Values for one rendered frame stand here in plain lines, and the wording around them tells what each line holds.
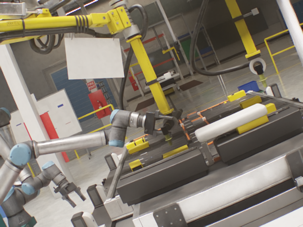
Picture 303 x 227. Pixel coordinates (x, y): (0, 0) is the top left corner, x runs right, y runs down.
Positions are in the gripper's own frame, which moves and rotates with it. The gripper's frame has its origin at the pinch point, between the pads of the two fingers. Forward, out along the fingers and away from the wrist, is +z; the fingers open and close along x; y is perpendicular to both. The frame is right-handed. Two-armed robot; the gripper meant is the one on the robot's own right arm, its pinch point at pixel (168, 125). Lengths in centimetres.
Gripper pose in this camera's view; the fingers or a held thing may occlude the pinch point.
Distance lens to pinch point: 217.5
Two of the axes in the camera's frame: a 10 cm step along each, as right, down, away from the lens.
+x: 1.0, -9.7, -2.4
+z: 9.6, 1.5, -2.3
